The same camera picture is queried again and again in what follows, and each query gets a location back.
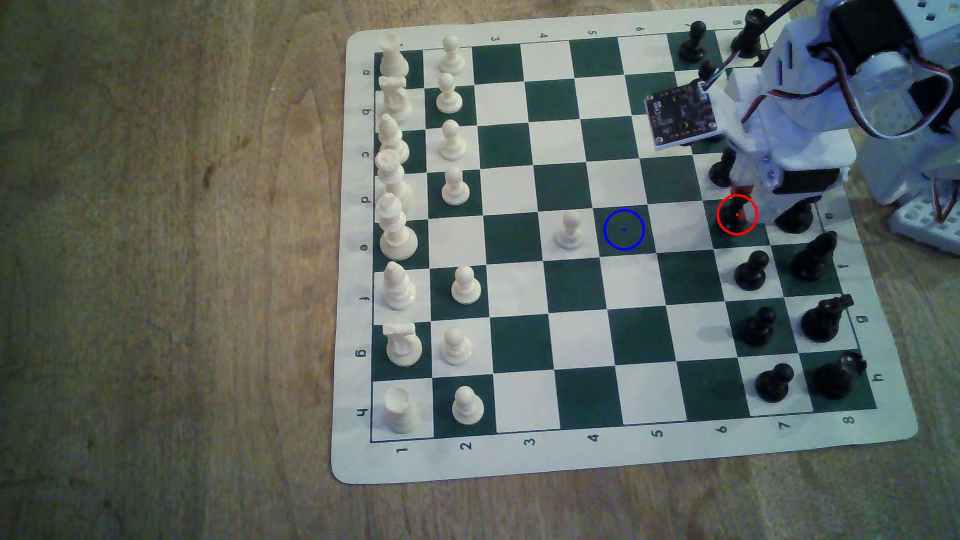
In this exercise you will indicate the black king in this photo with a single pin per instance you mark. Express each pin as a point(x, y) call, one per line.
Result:
point(795, 219)

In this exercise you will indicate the white pawn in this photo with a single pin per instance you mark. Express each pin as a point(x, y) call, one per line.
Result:
point(456, 349)
point(448, 97)
point(452, 142)
point(467, 407)
point(451, 58)
point(570, 232)
point(455, 189)
point(466, 287)

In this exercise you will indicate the black bishop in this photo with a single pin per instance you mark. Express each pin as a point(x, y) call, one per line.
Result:
point(812, 261)

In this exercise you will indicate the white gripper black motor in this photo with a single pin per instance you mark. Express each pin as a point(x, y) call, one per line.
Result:
point(805, 181)

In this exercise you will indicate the bare camera circuit board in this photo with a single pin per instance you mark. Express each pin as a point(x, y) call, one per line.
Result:
point(682, 116)

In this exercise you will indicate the black pawn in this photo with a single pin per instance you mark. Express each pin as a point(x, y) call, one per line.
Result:
point(751, 274)
point(757, 330)
point(692, 49)
point(706, 71)
point(721, 172)
point(733, 221)
point(774, 385)

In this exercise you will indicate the white king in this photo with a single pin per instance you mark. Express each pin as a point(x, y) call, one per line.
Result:
point(395, 236)

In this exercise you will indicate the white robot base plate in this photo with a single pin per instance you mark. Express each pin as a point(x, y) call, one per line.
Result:
point(926, 225)

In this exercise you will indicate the white knight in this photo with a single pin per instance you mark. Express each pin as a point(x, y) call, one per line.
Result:
point(403, 346)
point(395, 101)

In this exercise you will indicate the black knight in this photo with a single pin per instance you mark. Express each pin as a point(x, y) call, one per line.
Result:
point(823, 321)

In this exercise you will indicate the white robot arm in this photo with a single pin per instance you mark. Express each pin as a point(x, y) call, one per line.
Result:
point(900, 30)

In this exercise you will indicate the green white chess mat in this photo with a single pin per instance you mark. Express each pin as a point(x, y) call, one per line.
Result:
point(577, 285)

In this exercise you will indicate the white rook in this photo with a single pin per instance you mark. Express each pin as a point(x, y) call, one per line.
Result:
point(403, 411)
point(394, 60)

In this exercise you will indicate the white queen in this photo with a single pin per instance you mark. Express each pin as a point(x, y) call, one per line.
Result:
point(391, 180)

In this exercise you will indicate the white bishop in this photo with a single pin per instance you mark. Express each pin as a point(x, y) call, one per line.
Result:
point(399, 289)
point(391, 142)

